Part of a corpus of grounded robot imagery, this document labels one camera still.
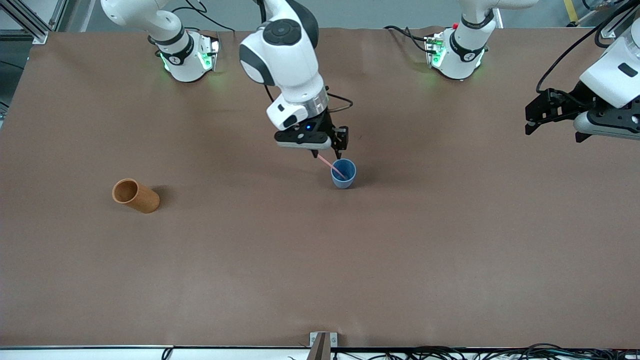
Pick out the pink chopstick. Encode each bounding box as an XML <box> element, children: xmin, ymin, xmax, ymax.
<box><xmin>317</xmin><ymin>153</ymin><xmax>349</xmax><ymax>180</ymax></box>

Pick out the blue cup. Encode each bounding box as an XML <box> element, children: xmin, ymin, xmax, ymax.
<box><xmin>330</xmin><ymin>158</ymin><xmax>358</xmax><ymax>190</ymax></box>

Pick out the brown wooden cup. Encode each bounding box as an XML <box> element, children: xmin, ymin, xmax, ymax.
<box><xmin>111</xmin><ymin>178</ymin><xmax>161</xmax><ymax>214</ymax></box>

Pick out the brown table cover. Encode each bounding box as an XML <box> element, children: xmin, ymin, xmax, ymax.
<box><xmin>0</xmin><ymin>26</ymin><xmax>640</xmax><ymax>349</ymax></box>

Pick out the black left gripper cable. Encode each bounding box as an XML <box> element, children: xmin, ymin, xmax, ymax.
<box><xmin>536</xmin><ymin>0</ymin><xmax>640</xmax><ymax>94</ymax></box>

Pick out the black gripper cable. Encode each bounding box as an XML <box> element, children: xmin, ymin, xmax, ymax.
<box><xmin>324</xmin><ymin>91</ymin><xmax>354</xmax><ymax>114</ymax></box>
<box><xmin>536</xmin><ymin>0</ymin><xmax>640</xmax><ymax>94</ymax></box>

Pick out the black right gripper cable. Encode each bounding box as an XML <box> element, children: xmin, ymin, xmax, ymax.
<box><xmin>324</xmin><ymin>91</ymin><xmax>354</xmax><ymax>114</ymax></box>

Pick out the black base power cable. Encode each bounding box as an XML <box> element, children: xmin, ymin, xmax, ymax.
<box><xmin>383</xmin><ymin>25</ymin><xmax>432</xmax><ymax>54</ymax></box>

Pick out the metal table bracket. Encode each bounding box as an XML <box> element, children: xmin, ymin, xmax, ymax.
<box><xmin>309</xmin><ymin>332</ymin><xmax>339</xmax><ymax>360</ymax></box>

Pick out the black cable bundle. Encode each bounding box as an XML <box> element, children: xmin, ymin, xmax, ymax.
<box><xmin>287</xmin><ymin>343</ymin><xmax>640</xmax><ymax>360</ymax></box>

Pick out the aluminium frame profile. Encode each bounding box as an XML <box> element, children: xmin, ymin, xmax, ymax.
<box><xmin>0</xmin><ymin>0</ymin><xmax>68</xmax><ymax>45</ymax></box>

